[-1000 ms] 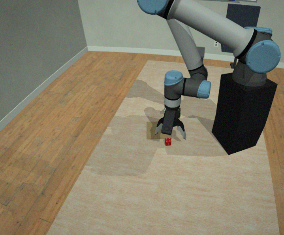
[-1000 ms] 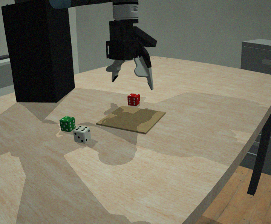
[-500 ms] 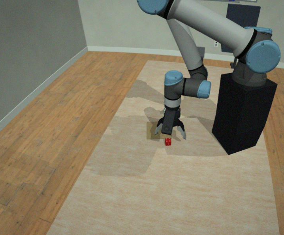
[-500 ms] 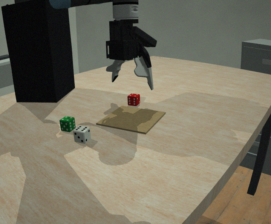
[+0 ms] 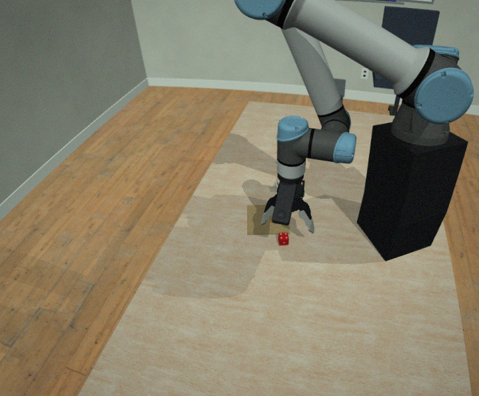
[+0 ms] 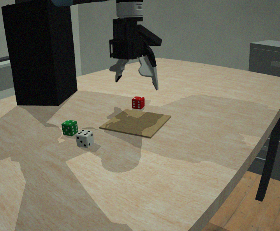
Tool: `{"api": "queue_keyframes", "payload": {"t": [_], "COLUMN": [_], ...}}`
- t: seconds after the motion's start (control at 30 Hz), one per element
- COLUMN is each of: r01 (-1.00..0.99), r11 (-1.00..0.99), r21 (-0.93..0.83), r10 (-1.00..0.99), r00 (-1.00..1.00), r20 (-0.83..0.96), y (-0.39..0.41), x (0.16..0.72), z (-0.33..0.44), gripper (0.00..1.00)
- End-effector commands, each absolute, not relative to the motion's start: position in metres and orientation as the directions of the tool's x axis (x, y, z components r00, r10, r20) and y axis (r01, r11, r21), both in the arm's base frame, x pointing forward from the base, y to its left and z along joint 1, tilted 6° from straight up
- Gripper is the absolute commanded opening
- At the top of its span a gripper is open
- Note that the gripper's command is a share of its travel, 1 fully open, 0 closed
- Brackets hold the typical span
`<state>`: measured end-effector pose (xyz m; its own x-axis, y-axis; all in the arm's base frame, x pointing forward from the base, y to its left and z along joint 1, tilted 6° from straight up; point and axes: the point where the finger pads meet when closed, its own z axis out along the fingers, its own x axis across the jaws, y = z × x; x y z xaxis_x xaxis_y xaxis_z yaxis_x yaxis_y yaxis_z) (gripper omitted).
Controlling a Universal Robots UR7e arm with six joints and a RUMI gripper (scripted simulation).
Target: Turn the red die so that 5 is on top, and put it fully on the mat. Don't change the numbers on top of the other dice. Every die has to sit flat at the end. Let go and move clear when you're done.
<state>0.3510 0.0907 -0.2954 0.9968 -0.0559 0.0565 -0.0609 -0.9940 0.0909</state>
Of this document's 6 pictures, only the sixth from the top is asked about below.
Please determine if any green die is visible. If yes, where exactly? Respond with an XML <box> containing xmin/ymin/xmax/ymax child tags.
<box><xmin>62</xmin><ymin>120</ymin><xmax>78</xmax><ymax>136</ymax></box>

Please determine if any tan flat mat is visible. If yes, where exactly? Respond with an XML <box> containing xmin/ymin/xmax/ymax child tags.
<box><xmin>99</xmin><ymin>109</ymin><xmax>171</xmax><ymax>138</ymax></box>

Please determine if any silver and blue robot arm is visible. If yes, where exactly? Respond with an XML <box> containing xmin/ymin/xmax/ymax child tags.
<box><xmin>15</xmin><ymin>0</ymin><xmax>162</xmax><ymax>46</ymax></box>

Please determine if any white die with black pips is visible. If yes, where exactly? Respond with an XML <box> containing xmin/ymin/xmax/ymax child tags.
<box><xmin>76</xmin><ymin>129</ymin><xmax>94</xmax><ymax>148</ymax></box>

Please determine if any red die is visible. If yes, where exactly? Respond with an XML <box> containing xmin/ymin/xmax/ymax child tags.
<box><xmin>132</xmin><ymin>96</ymin><xmax>144</xmax><ymax>109</ymax></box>

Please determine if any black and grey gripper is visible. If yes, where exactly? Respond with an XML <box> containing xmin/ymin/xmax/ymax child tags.
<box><xmin>109</xmin><ymin>17</ymin><xmax>158</xmax><ymax>90</ymax></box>

